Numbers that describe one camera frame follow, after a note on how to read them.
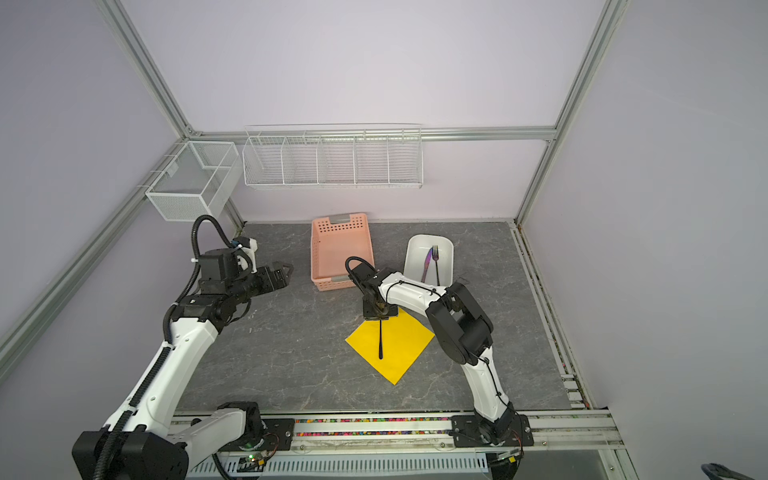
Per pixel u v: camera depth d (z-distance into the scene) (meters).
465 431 0.73
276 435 0.74
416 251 1.10
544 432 0.75
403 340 0.89
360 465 1.58
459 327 0.52
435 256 1.09
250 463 0.72
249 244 0.71
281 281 0.71
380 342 0.89
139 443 0.37
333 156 0.97
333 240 1.17
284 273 0.73
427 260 1.09
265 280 0.69
